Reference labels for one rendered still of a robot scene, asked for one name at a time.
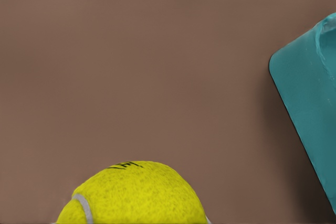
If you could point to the yellow tennis ball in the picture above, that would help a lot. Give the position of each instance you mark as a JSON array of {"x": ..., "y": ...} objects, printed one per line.
[{"x": 136, "y": 197}]

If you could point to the teal plastic tray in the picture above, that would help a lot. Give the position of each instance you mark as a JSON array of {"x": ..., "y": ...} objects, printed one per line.
[{"x": 307, "y": 98}]

